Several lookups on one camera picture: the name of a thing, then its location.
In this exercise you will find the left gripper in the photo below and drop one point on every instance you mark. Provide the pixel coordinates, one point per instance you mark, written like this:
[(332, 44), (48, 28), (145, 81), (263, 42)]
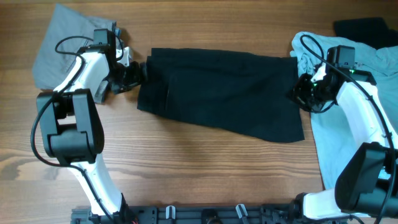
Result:
[(136, 79)]

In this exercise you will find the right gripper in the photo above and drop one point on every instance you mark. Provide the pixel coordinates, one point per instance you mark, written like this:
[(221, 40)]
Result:
[(296, 94)]

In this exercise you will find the black shorts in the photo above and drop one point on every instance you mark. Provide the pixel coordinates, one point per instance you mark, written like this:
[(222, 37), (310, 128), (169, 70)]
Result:
[(236, 91)]

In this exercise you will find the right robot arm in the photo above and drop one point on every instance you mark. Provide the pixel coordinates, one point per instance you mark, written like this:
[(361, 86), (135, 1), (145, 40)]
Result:
[(368, 184)]

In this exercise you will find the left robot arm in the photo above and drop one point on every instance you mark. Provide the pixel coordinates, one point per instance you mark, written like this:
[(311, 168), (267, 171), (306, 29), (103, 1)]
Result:
[(71, 129)]

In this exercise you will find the light blue shirt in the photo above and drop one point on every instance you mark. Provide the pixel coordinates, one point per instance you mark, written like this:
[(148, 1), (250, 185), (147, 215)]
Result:
[(333, 139)]

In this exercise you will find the dark garment at corner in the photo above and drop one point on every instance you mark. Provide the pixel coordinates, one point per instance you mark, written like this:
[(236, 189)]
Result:
[(372, 31)]

